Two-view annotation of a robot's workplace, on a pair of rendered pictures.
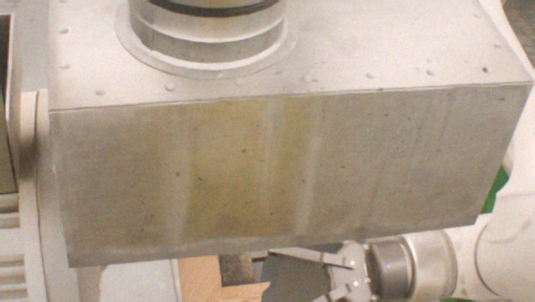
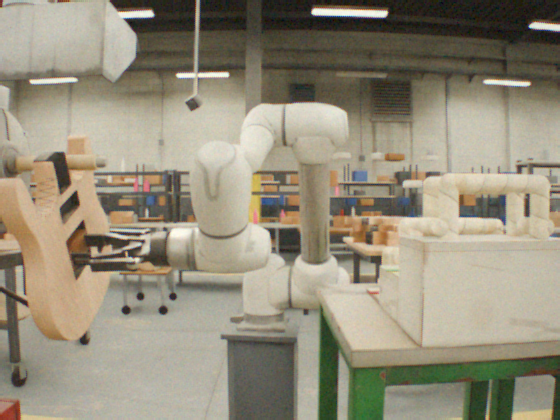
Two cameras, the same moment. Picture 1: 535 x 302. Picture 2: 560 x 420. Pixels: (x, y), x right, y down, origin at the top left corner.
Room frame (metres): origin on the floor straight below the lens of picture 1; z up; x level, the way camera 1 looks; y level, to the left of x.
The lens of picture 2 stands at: (-0.18, -0.67, 1.16)
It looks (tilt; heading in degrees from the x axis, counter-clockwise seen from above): 1 degrees down; 18
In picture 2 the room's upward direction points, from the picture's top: straight up
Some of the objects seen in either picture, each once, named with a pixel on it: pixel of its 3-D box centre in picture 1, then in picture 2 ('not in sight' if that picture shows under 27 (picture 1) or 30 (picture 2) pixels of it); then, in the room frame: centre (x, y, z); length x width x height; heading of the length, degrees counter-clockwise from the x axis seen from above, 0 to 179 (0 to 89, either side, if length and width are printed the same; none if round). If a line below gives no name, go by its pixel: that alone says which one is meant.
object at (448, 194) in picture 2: not in sight; (448, 211); (0.55, -0.72, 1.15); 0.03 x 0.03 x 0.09
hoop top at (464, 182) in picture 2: not in sight; (495, 183); (0.58, -0.80, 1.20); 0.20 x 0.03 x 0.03; 108
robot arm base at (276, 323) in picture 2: not in sight; (258, 318); (1.34, -0.10, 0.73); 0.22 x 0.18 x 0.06; 101
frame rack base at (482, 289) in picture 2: not in sight; (481, 285); (0.62, -0.79, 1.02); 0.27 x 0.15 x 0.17; 109
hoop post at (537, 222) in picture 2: not in sight; (539, 211); (0.60, -0.88, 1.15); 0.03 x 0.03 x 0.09
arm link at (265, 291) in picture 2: not in sight; (266, 282); (1.34, -0.13, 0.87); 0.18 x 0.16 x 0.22; 101
